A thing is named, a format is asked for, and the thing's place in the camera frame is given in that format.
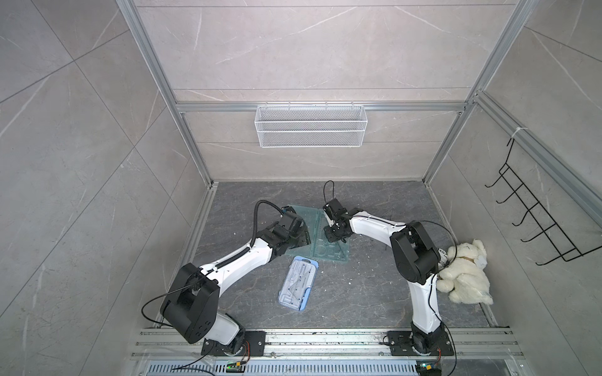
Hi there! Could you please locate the green transparent ruler set case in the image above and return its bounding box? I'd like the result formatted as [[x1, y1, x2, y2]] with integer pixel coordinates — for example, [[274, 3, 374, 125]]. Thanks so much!
[[285, 205, 349, 263]]

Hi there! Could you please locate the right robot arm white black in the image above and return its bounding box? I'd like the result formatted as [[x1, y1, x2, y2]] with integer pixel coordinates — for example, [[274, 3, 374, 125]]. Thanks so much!
[[323, 197, 458, 375]]

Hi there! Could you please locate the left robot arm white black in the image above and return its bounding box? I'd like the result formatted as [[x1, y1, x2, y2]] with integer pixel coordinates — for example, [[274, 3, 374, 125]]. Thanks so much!
[[160, 200, 310, 354]]

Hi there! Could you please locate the blue transparent geometry set case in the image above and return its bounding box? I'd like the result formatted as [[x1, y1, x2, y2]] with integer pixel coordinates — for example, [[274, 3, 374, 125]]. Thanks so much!
[[277, 256, 319, 312]]

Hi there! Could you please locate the newspaper print roll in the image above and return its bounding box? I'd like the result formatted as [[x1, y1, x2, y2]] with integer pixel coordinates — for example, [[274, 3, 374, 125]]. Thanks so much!
[[438, 248, 449, 266]]

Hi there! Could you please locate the white plush teddy bear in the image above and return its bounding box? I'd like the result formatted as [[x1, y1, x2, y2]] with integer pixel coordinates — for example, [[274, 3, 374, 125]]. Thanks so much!
[[436, 239, 493, 305]]

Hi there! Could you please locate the white wire mesh basket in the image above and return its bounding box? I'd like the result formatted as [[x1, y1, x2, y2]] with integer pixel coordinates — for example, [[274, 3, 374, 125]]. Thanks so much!
[[254, 104, 368, 148]]

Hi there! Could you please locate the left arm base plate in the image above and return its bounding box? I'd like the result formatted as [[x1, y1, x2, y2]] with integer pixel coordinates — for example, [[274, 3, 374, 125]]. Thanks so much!
[[202, 331, 267, 357]]

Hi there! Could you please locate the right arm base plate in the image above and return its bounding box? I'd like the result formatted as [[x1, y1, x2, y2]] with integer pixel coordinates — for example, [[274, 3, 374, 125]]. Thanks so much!
[[387, 330, 455, 357]]

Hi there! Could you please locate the aluminium mounting rail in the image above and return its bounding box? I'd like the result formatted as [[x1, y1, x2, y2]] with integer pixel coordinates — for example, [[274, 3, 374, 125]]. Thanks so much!
[[127, 327, 525, 360]]

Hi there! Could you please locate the black wire hook rack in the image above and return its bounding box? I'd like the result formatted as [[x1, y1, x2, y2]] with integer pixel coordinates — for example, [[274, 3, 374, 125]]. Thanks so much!
[[484, 138, 601, 266]]

